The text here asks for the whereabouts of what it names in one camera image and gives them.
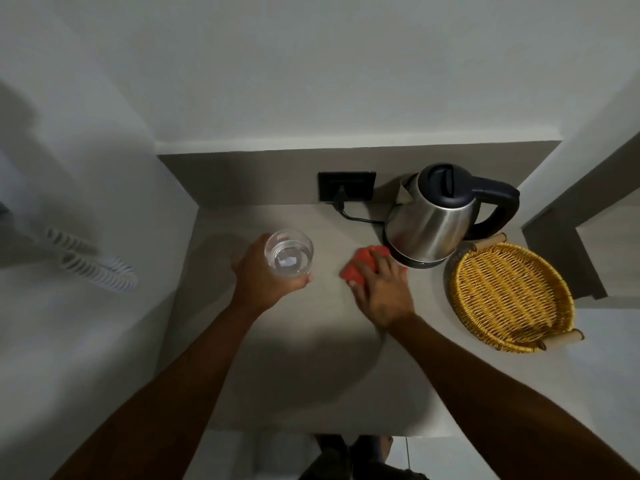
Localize person's left hand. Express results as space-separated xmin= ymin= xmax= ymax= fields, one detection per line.
xmin=230 ymin=233 xmax=314 ymax=316

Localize person's right hand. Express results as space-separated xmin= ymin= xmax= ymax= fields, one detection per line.
xmin=349 ymin=248 xmax=417 ymax=330

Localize red cleaning cloth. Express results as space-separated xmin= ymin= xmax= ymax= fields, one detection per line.
xmin=341 ymin=246 xmax=392 ymax=287

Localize clear drinking glass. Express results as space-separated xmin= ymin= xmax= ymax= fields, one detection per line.
xmin=264 ymin=229 xmax=315 ymax=279

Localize person's left forearm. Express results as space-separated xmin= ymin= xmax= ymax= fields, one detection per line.
xmin=50 ymin=301 xmax=261 ymax=480

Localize person's right forearm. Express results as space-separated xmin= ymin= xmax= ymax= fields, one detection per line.
xmin=386 ymin=314 xmax=640 ymax=480

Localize black kettle base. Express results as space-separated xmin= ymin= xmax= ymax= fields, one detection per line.
xmin=384 ymin=247 xmax=453 ymax=270

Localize yellow wicker tray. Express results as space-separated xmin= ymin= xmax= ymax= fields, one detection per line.
xmin=448 ymin=233 xmax=585 ymax=354

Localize person's legs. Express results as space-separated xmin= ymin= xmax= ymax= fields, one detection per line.
xmin=299 ymin=434 xmax=432 ymax=480

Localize black power cable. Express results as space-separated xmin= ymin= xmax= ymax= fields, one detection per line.
xmin=332 ymin=187 xmax=390 ymax=226

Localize steel electric kettle black handle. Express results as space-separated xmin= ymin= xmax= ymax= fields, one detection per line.
xmin=382 ymin=163 xmax=521 ymax=265

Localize black wall socket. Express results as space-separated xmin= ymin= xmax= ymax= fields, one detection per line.
xmin=318 ymin=171 xmax=377 ymax=203

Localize white coiled phone cord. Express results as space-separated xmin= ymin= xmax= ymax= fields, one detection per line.
xmin=43 ymin=227 xmax=139 ymax=295

